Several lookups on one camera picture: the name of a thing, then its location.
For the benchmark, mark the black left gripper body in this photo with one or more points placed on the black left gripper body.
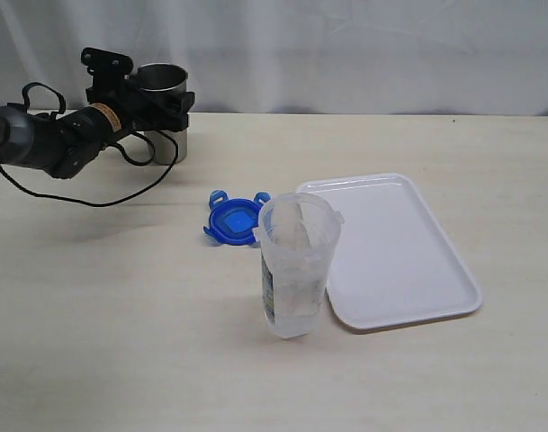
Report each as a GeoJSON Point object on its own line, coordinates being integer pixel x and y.
{"type": "Point", "coordinates": [115, 104]}

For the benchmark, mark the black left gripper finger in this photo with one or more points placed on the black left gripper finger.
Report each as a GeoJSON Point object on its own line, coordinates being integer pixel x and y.
{"type": "Point", "coordinates": [173, 101]}
{"type": "Point", "coordinates": [174, 123]}

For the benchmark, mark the stainless steel cup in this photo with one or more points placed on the stainless steel cup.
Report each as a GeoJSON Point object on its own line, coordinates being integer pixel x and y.
{"type": "Point", "coordinates": [170, 148]}

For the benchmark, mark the blue plastic container lid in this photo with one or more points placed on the blue plastic container lid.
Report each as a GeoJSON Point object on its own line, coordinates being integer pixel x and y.
{"type": "Point", "coordinates": [232, 220]}

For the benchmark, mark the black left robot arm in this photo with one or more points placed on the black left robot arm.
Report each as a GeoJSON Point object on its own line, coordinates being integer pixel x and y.
{"type": "Point", "coordinates": [53, 142]}

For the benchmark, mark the clear plastic container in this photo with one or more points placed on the clear plastic container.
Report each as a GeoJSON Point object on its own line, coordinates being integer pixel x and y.
{"type": "Point", "coordinates": [297, 234]}

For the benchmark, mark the white plastic tray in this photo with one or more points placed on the white plastic tray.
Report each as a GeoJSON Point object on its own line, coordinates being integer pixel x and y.
{"type": "Point", "coordinates": [394, 265]}

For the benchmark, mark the white backdrop curtain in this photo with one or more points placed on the white backdrop curtain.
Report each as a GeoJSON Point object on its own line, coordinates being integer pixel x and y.
{"type": "Point", "coordinates": [425, 57]}

